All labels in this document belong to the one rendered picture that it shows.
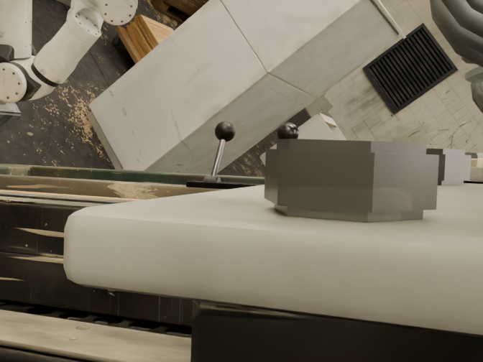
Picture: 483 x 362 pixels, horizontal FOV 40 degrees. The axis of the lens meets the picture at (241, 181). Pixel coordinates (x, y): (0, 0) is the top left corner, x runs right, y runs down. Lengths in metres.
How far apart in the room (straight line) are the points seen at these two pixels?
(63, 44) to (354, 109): 8.32
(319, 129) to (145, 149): 2.69
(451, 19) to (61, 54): 1.12
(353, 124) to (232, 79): 5.96
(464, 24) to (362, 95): 9.27
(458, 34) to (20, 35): 1.18
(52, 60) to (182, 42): 2.51
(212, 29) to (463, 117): 5.93
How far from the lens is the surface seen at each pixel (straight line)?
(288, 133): 1.15
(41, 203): 0.46
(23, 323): 0.16
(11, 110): 1.71
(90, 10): 1.35
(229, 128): 1.19
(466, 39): 0.25
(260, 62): 3.58
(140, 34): 5.18
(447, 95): 9.28
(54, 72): 1.34
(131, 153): 3.87
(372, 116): 9.42
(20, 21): 1.36
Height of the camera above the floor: 1.78
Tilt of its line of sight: 19 degrees down
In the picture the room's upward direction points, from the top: 54 degrees clockwise
